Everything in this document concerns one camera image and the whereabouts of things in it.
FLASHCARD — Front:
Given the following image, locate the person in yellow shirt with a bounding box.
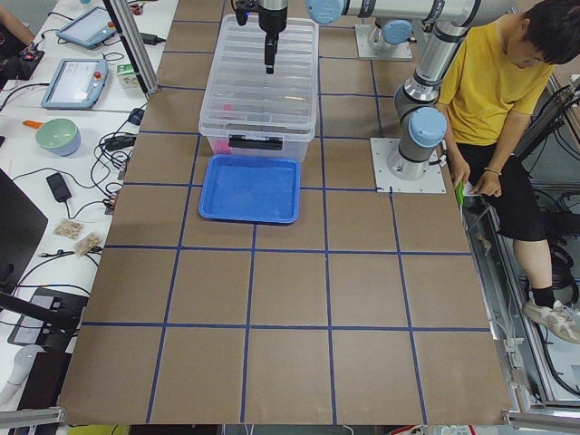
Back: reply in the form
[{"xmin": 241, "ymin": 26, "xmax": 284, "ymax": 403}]
[{"xmin": 436, "ymin": 1, "xmax": 579, "ymax": 343}]

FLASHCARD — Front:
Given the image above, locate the black power adapter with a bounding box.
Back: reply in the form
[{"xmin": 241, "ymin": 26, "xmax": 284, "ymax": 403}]
[{"xmin": 46, "ymin": 172, "xmax": 72, "ymax": 203}]

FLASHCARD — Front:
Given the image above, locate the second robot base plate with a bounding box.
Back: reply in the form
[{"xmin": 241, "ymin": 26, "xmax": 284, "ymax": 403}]
[{"xmin": 354, "ymin": 24, "xmax": 412, "ymax": 62}]

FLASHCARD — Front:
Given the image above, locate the green and blue bowl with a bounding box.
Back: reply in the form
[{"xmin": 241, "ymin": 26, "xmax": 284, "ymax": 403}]
[{"xmin": 35, "ymin": 118, "xmax": 82, "ymax": 157}]

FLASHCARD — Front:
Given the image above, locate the green white carton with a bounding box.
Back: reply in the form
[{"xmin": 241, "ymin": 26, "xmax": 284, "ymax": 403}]
[{"xmin": 115, "ymin": 63, "xmax": 140, "ymax": 89}]

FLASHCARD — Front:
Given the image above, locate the snack bag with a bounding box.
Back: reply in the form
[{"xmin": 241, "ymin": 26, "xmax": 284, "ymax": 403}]
[
  {"xmin": 53, "ymin": 218, "xmax": 84, "ymax": 240},
  {"xmin": 73, "ymin": 232, "xmax": 102, "ymax": 256}
]

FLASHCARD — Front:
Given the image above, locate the clear plastic box lid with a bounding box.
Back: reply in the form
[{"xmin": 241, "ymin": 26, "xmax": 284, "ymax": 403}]
[{"xmin": 198, "ymin": 14, "xmax": 319, "ymax": 141}]

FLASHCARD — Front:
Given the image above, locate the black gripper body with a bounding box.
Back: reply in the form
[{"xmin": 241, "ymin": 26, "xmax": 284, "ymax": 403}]
[{"xmin": 258, "ymin": 0, "xmax": 288, "ymax": 35}]

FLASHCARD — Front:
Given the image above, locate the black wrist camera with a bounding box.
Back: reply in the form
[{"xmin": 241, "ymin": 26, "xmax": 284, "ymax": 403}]
[{"xmin": 231, "ymin": 0, "xmax": 256, "ymax": 26}]

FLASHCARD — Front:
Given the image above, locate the upper teach pendant tablet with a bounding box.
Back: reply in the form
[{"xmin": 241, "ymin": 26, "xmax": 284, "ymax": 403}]
[{"xmin": 56, "ymin": 6, "xmax": 116, "ymax": 49}]

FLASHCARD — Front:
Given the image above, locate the teach pendant tablet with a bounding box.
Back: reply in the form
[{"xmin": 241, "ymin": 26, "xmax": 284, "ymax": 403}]
[
  {"xmin": 41, "ymin": 59, "xmax": 109, "ymax": 110},
  {"xmin": 56, "ymin": 6, "xmax": 116, "ymax": 49}
]

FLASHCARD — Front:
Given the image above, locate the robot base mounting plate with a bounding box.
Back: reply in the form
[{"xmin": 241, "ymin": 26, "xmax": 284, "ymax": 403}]
[{"xmin": 371, "ymin": 138, "xmax": 447, "ymax": 194}]

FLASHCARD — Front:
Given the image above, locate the lower teach pendant tablet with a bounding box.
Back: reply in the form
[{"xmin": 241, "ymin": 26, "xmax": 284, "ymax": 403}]
[{"xmin": 41, "ymin": 59, "xmax": 109, "ymax": 110}]

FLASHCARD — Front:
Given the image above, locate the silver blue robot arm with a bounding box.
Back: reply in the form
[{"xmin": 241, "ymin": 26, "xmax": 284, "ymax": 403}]
[{"xmin": 305, "ymin": 1, "xmax": 492, "ymax": 180}]

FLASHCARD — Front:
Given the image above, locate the toy carrot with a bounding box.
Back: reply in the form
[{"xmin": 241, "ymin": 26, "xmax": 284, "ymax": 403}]
[{"xmin": 23, "ymin": 120, "xmax": 44, "ymax": 129}]

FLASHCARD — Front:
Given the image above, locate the blue plastic tray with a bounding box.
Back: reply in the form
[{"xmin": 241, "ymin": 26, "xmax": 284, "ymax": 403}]
[{"xmin": 198, "ymin": 154, "xmax": 302, "ymax": 225}]

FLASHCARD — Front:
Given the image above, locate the clear plastic storage box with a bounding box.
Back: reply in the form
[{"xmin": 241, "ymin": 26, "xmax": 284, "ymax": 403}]
[{"xmin": 198, "ymin": 120, "xmax": 315, "ymax": 162}]

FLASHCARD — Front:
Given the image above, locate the aluminium frame post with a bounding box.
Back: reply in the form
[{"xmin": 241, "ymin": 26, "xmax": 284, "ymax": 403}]
[{"xmin": 103, "ymin": 0, "xmax": 159, "ymax": 96}]

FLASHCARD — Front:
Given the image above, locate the red block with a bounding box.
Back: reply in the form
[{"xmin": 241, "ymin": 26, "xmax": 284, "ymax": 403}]
[{"xmin": 214, "ymin": 139, "xmax": 231, "ymax": 154}]

